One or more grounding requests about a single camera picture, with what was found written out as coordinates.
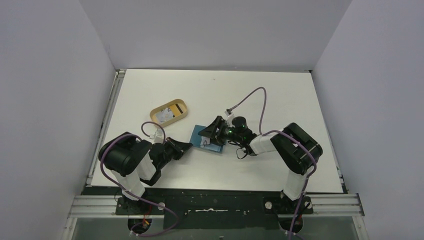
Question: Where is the white credit card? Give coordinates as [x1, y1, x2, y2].
[200, 136, 211, 148]

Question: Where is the blue card holder wallet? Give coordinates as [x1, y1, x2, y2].
[189, 124, 224, 154]

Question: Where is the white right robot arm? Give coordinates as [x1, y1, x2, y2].
[198, 116, 323, 201]

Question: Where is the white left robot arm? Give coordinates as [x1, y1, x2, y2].
[97, 132, 193, 201]

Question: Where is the grey card in tray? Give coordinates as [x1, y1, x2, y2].
[155, 108, 173, 123]

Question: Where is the yellow card with black stripe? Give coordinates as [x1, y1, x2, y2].
[164, 103, 184, 118]

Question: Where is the beige oval tray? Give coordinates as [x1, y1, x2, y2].
[149, 98, 188, 127]

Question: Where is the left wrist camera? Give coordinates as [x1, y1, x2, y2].
[149, 128, 166, 144]

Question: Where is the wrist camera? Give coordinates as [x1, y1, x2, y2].
[225, 109, 235, 126]
[149, 128, 166, 144]

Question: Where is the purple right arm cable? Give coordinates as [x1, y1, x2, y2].
[225, 86, 319, 240]

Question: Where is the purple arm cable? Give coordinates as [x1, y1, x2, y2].
[225, 86, 319, 240]
[99, 121, 180, 238]

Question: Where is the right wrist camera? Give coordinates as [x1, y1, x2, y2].
[225, 109, 235, 126]

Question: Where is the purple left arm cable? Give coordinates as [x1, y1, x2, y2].
[99, 121, 180, 238]

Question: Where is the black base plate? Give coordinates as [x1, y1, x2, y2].
[82, 187, 314, 232]

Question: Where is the aluminium frame rail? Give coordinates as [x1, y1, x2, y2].
[68, 194, 365, 219]

